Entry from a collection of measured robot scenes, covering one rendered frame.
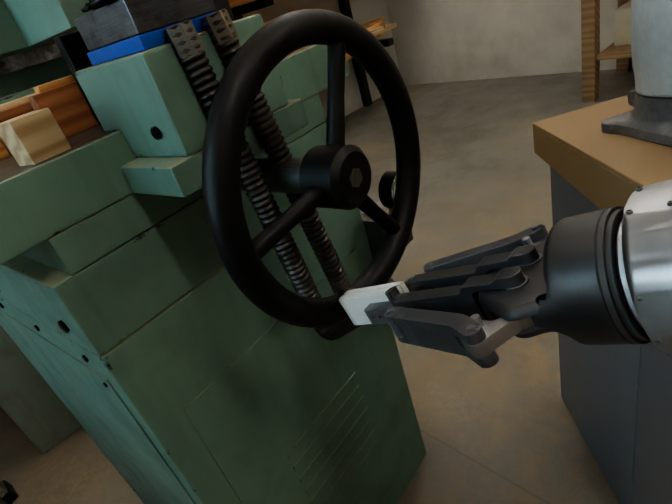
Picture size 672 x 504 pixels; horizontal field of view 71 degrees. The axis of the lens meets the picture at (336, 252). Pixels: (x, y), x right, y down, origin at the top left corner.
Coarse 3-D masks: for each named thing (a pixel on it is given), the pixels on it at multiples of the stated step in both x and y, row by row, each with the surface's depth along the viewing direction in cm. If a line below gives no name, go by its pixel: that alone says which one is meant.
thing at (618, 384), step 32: (576, 192) 74; (576, 352) 92; (608, 352) 76; (640, 352) 65; (576, 384) 97; (608, 384) 79; (640, 384) 68; (576, 416) 103; (608, 416) 83; (640, 416) 71; (608, 448) 87; (640, 448) 75; (608, 480) 91; (640, 480) 79
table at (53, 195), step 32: (288, 64) 61; (320, 64) 66; (288, 96) 62; (96, 128) 52; (288, 128) 50; (0, 160) 51; (64, 160) 42; (96, 160) 45; (128, 160) 47; (160, 160) 44; (192, 160) 42; (0, 192) 39; (32, 192) 41; (64, 192) 43; (96, 192) 45; (128, 192) 47; (160, 192) 44; (192, 192) 42; (0, 224) 39; (32, 224) 41; (64, 224) 43; (0, 256) 40
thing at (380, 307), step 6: (372, 306) 39; (378, 306) 38; (384, 306) 37; (390, 306) 37; (366, 312) 39; (372, 312) 38; (378, 312) 38; (384, 312) 37; (372, 318) 38; (378, 318) 38; (384, 318) 37; (378, 324) 38; (390, 324) 34; (396, 330) 34
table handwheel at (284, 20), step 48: (240, 48) 35; (288, 48) 37; (336, 48) 42; (384, 48) 46; (240, 96) 34; (336, 96) 43; (384, 96) 50; (240, 144) 34; (336, 144) 43; (240, 192) 35; (288, 192) 48; (336, 192) 42; (240, 240) 35; (384, 240) 53; (240, 288) 38
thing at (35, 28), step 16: (16, 0) 56; (32, 0) 53; (48, 0) 51; (64, 0) 51; (80, 0) 52; (16, 16) 58; (32, 16) 55; (48, 16) 53; (64, 16) 51; (80, 16) 52; (32, 32) 58; (48, 32) 55; (64, 32) 54
